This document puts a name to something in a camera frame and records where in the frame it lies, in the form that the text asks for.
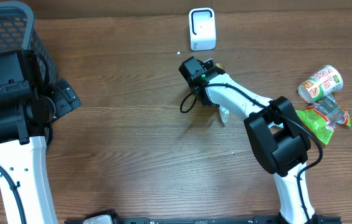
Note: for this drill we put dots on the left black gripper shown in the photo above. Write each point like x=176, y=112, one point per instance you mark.
x=65, y=97

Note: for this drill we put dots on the white tube with gold cap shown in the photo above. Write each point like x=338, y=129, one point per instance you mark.
x=224, y=114

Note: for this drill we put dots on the cup noodles container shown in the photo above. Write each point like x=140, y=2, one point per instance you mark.
x=322, y=83

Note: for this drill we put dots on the green chip bag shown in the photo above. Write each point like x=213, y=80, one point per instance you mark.
x=323, y=116

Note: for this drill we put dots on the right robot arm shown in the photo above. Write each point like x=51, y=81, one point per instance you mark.
x=278, y=140

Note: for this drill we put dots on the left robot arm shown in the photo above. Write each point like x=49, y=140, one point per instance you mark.
x=29, y=104

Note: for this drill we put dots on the white barcode scanner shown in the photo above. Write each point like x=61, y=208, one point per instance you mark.
x=202, y=29

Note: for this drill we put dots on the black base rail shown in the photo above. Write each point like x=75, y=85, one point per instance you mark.
x=111, y=216

